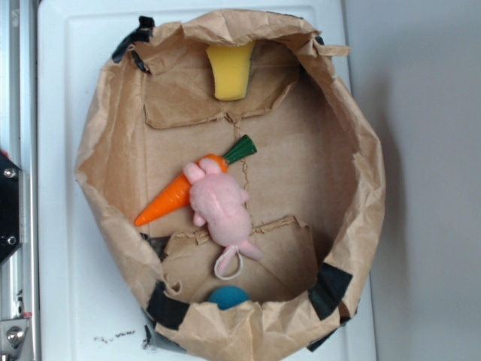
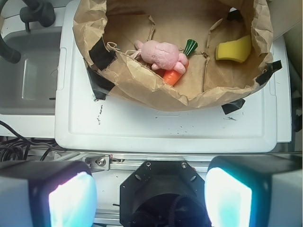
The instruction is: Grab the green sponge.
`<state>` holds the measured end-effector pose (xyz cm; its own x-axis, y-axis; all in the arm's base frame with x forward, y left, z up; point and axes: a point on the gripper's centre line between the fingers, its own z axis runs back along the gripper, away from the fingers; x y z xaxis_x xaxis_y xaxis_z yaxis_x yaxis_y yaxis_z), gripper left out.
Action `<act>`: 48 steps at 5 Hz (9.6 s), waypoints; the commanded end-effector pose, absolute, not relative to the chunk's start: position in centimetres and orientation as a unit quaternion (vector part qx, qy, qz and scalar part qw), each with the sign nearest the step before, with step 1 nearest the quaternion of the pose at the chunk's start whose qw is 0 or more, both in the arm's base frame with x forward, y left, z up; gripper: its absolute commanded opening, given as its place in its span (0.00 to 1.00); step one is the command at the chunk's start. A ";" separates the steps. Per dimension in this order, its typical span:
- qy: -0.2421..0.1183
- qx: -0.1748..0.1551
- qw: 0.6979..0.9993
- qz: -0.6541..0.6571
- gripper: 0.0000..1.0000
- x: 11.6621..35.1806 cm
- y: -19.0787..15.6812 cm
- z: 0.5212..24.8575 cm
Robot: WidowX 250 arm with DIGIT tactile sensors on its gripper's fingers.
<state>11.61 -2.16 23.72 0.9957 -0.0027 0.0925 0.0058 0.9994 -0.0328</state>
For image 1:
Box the yellow green sponge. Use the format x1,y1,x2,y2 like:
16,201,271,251
206,41,256,102

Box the pink plush bunny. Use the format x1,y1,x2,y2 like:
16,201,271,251
183,157,264,281

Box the brown paper bag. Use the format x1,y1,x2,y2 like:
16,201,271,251
75,10,386,360

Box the orange plastic toy carrot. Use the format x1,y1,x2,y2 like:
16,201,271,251
134,135,257,226

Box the blue ball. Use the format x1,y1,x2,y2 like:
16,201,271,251
207,286,251,311

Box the black mounting bracket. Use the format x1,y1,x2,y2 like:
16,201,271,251
0,150,22,266

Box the aluminium frame rail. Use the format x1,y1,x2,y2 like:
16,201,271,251
1,1,41,360

